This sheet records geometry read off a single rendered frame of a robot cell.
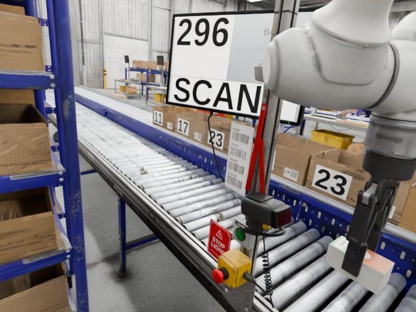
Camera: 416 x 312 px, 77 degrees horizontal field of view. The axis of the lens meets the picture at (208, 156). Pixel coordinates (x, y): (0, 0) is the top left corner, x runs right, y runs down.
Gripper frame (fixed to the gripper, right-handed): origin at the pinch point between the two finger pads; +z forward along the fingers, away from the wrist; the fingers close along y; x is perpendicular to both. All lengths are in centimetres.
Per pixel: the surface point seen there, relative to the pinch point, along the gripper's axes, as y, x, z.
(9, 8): 41, -149, -51
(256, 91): -9.1, -39.5, -26.4
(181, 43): 0, -67, -39
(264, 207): 5.8, -19.6, -2.0
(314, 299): -16.3, -11.8, 31.8
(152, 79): -520, -1098, 17
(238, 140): 0.1, -35.8, -13.3
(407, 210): -60, -5, 10
